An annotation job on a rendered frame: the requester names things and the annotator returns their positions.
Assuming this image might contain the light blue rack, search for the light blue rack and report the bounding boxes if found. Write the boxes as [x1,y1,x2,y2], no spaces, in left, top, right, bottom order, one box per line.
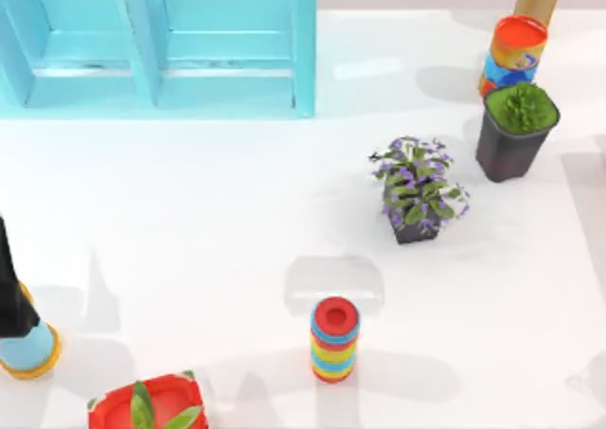
[0,0,316,120]

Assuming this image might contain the dark pot with purple flowers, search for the dark pot with purple flowers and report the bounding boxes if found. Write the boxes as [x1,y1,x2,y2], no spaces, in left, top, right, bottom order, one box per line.
[367,135,472,246]

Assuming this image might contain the light blue and yellow cup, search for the light blue and yellow cup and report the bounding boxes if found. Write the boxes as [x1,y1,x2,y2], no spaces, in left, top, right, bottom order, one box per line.
[0,280,63,381]

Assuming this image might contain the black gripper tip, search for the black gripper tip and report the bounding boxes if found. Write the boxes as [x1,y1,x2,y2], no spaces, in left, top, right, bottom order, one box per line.
[0,216,40,341]

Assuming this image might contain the red pot with green leaves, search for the red pot with green leaves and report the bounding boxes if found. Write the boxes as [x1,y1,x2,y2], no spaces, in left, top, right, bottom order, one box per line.
[86,369,212,429]

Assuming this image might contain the red and blue can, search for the red and blue can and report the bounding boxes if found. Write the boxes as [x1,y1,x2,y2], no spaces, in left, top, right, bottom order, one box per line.
[477,14,549,101]

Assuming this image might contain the stack of coloured rings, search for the stack of coloured rings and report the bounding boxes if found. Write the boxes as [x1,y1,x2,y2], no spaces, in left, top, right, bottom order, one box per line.
[309,295,361,384]

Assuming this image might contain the dark pot with green plant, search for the dark pot with green plant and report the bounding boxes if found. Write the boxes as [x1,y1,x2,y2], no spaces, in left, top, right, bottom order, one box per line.
[474,80,561,184]

